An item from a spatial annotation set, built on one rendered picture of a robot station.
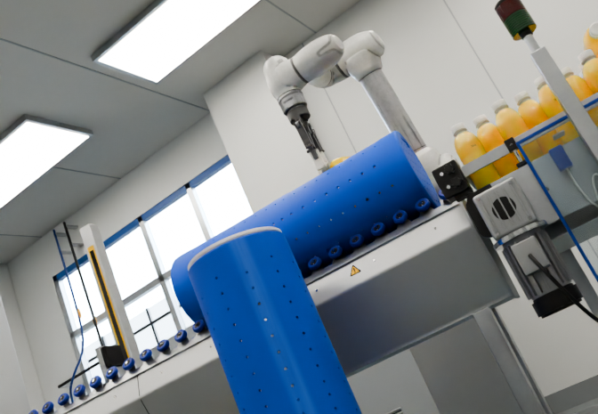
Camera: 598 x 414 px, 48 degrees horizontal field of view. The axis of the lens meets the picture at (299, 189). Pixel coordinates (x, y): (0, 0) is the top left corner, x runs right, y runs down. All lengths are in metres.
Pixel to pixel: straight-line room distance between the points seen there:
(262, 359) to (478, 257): 0.67
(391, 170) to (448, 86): 3.20
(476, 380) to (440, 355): 0.15
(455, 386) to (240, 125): 3.46
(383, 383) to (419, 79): 2.41
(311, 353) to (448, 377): 1.00
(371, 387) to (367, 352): 1.82
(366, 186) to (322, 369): 0.59
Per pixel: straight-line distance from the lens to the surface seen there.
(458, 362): 2.58
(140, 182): 6.54
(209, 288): 1.75
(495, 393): 2.56
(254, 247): 1.73
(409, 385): 3.76
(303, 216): 2.05
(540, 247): 1.63
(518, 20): 1.77
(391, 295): 1.97
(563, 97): 1.71
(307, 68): 2.27
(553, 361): 4.85
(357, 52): 2.78
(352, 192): 2.01
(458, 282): 1.94
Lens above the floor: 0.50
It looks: 19 degrees up
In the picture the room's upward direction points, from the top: 24 degrees counter-clockwise
